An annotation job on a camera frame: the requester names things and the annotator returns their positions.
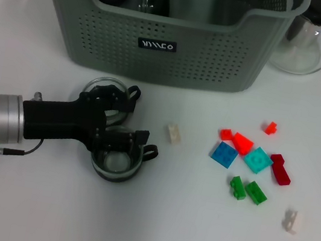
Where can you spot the clear glass carafe black lid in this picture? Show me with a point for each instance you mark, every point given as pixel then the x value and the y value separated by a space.
pixel 305 54

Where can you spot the blue flat toy brick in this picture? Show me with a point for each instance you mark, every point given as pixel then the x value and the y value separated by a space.
pixel 223 154

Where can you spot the dark red long brick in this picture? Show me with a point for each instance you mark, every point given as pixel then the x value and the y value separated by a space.
pixel 280 173

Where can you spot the grey-green perforated storage bin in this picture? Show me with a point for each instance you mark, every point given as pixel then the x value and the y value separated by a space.
pixel 187 66

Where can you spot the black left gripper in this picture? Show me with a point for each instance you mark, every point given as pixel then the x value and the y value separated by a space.
pixel 65 120

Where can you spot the white toy brick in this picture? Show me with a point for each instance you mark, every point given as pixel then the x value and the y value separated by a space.
pixel 174 133
pixel 290 222

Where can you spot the teal flat toy brick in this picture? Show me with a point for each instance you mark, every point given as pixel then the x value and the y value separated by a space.
pixel 258 160

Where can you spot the small orange-red square brick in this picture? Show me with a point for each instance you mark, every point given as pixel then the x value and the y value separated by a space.
pixel 226 134

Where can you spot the green toy brick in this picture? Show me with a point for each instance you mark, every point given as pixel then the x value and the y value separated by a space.
pixel 256 193
pixel 238 188

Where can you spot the tiny orange-red brick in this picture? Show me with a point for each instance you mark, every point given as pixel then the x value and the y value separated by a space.
pixel 270 128

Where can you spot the orange-red slope brick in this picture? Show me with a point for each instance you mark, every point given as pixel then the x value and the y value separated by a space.
pixel 242 144

